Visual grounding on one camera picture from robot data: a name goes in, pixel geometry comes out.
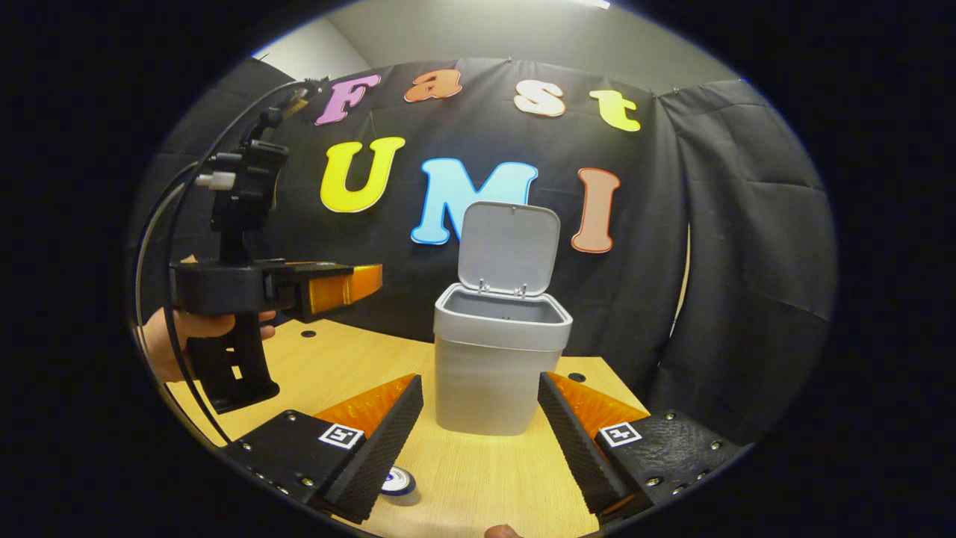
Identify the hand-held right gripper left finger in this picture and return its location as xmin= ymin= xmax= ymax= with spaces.
xmin=224 ymin=374 xmax=424 ymax=524

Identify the wooden desktop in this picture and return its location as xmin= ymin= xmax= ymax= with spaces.
xmin=164 ymin=318 xmax=651 ymax=538

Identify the black backdrop cloth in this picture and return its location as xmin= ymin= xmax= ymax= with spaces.
xmin=131 ymin=58 xmax=837 ymax=445

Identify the white desktop garbage bin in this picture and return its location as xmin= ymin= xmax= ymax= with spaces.
xmin=433 ymin=202 xmax=574 ymax=436

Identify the blue pop can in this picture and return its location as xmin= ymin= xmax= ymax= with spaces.
xmin=381 ymin=466 xmax=418 ymax=505

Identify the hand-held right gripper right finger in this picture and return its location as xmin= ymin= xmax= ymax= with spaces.
xmin=538 ymin=371 xmax=751 ymax=524

